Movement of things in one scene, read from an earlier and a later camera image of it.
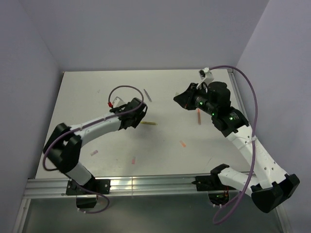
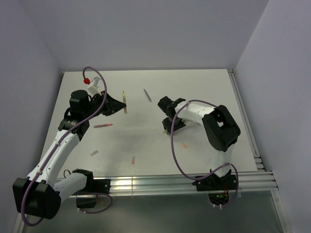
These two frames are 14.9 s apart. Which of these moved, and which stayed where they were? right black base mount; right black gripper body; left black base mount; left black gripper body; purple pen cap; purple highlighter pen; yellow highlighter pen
Moved: yellow highlighter pen; right black gripper body; left black gripper body
Stayed: left black base mount; right black base mount; purple highlighter pen; purple pen cap
